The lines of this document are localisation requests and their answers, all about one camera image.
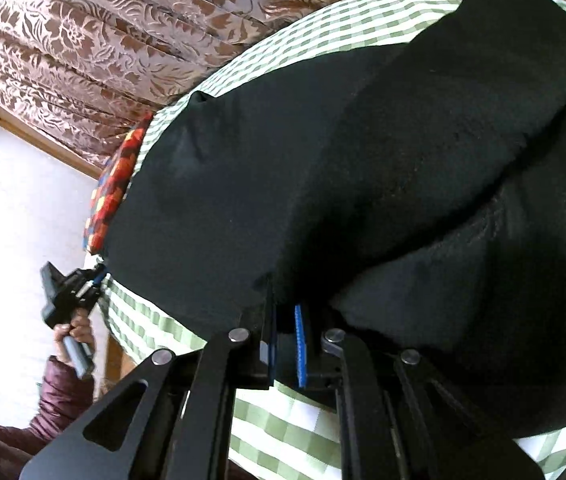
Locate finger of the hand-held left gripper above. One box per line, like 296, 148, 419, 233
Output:
85, 263, 110, 307

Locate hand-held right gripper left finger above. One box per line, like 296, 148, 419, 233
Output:
19, 280, 278, 480

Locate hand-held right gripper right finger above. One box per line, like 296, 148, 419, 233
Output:
293, 304, 547, 480

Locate black pants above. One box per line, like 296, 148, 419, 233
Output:
100, 0, 566, 436

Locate person's left hand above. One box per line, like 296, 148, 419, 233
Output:
53, 309, 97, 363

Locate green checked bed sheet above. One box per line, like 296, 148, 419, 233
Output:
98, 0, 566, 480

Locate red patterned cloth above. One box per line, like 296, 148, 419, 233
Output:
83, 110, 156, 256

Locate brown floral curtain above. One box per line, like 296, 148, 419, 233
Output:
0, 0, 554, 173

